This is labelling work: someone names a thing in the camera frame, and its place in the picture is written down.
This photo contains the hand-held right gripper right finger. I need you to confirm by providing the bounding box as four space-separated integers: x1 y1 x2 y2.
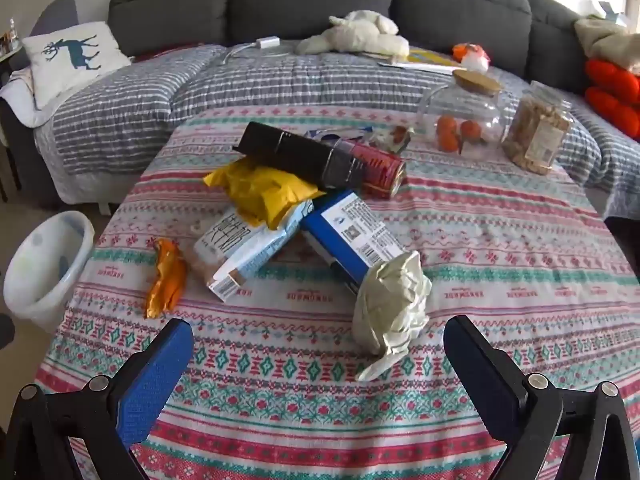
443 315 640 480

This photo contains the side table with bottles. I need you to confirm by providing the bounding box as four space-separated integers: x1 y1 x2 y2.
0 19 23 66

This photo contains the beige cloth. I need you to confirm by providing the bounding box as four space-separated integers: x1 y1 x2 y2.
574 17 640 73

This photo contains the yellow book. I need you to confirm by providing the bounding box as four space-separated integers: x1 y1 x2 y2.
360 47 466 72

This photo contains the crumpled white paper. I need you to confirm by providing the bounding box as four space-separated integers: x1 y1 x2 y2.
352 250 433 382

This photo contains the orange foil wrapper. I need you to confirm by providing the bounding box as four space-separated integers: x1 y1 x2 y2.
144 237 188 320

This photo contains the white plastic bin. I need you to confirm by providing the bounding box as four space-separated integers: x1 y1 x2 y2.
2 210 96 333

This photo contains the yellow plastic bag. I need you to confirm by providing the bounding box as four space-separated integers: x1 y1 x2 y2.
202 156 326 231

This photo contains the red green patterned tablecloth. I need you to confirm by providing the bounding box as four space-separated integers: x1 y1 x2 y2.
35 105 640 480

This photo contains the red cushion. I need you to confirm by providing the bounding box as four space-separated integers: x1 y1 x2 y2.
584 59 640 141

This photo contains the white cable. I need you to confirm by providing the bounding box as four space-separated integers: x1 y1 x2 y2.
220 44 261 63

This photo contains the white snack box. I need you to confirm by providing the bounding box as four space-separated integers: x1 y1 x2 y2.
192 200 313 303

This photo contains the white deer print pillow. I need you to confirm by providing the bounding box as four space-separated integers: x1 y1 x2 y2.
21 21 133 111

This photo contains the white blanket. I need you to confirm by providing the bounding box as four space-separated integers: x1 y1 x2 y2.
0 67 56 128

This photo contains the black cylinder can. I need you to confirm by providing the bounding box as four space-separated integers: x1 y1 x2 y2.
232 121 378 192

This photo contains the white nut snack wrapper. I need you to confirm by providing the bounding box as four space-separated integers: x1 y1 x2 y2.
372 126 415 155

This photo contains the blue white carton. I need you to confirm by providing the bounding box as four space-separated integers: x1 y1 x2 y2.
299 190 403 297

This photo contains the glass jar with wooden lid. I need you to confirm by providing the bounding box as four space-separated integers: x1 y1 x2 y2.
417 69 508 153

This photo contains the clear plastic snack jar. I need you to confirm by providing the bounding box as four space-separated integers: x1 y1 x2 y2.
502 80 575 176

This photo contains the red cartoon can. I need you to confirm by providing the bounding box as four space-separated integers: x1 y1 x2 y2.
330 139 407 200

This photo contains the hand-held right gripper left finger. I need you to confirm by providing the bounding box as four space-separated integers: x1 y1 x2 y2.
0 317 195 480

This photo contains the orange white plush toy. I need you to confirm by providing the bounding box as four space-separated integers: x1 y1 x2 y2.
452 42 491 72

